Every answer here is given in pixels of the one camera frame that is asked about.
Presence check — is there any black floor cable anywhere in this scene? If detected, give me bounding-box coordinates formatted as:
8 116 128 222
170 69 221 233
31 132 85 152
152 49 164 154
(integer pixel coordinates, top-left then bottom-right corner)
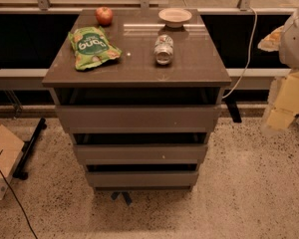
0 152 40 239

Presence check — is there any white bowl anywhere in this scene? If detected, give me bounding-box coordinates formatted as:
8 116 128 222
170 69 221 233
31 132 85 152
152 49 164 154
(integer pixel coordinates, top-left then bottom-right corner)
158 8 192 28

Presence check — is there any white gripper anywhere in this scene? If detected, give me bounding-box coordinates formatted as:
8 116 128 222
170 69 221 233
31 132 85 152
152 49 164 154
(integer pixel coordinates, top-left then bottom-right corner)
257 26 299 137

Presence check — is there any grey bottom drawer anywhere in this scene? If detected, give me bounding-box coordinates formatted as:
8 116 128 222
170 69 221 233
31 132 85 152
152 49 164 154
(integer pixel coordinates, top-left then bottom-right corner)
86 171 198 188

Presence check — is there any green chip bag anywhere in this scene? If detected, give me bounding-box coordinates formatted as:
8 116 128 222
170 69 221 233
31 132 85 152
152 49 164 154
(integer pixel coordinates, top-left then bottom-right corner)
68 27 122 71

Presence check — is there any grey middle drawer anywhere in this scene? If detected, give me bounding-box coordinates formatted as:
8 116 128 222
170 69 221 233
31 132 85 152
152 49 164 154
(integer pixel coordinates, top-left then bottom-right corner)
74 144 207 164

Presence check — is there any cardboard box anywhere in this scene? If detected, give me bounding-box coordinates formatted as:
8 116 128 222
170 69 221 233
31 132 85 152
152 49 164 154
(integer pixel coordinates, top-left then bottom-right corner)
0 122 24 200

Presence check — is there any silver soda can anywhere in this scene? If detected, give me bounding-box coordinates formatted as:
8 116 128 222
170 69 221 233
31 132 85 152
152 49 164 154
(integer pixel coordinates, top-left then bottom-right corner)
154 34 173 65

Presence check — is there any grey drawer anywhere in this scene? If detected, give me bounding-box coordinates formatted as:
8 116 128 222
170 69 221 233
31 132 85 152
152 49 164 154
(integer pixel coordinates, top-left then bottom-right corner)
86 171 198 188
56 106 220 133
74 144 207 164

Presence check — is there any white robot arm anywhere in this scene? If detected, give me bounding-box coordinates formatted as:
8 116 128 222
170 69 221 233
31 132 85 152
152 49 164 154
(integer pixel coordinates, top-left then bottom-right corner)
258 7 299 136

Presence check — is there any grey drawer cabinet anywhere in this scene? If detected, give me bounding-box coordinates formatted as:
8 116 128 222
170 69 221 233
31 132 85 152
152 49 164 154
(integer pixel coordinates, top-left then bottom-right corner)
43 10 230 197

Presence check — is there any black stand bar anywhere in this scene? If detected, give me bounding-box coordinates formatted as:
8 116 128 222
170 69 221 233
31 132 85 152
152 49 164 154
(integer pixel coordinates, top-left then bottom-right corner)
13 118 47 180

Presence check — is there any grey top drawer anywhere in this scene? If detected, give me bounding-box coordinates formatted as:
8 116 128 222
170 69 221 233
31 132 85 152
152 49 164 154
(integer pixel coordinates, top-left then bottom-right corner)
56 106 220 133

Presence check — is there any black bracket leg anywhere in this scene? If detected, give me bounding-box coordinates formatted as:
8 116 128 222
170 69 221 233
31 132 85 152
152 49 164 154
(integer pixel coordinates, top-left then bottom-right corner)
223 92 242 123

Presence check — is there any white hanging cable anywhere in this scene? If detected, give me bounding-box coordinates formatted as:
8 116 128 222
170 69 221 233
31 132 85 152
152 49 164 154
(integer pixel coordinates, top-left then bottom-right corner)
221 7 259 101

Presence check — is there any red apple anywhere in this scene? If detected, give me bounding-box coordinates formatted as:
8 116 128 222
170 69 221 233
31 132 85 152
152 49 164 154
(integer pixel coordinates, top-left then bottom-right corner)
95 7 113 26

